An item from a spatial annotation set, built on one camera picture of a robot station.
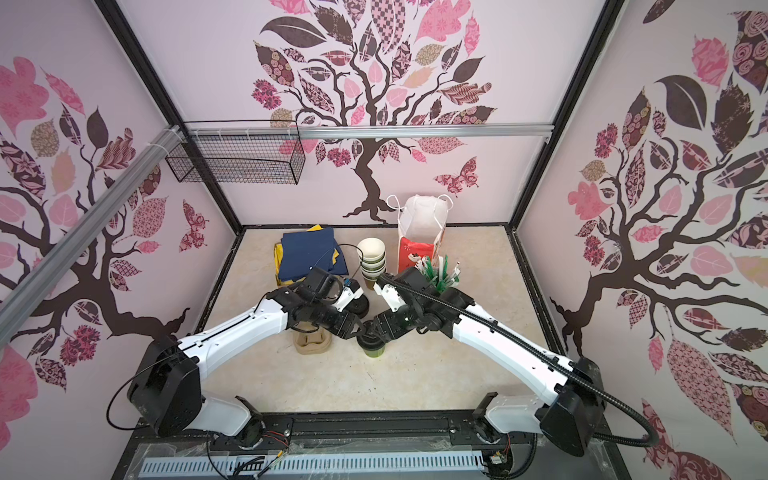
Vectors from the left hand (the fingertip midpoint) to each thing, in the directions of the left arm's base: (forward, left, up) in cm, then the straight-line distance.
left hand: (356, 332), depth 80 cm
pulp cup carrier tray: (-2, +12, -3) cm, 12 cm away
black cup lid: (-4, -4, +1) cm, 5 cm away
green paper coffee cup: (-3, -5, -7) cm, 9 cm away
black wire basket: (+52, +35, +23) cm, 67 cm away
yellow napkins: (+33, +32, -7) cm, 46 cm away
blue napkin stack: (+36, +24, -8) cm, 45 cm away
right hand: (0, -8, +8) cm, 11 cm away
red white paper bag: (+39, -21, +3) cm, 45 cm away
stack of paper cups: (+21, -4, +8) cm, 22 cm away
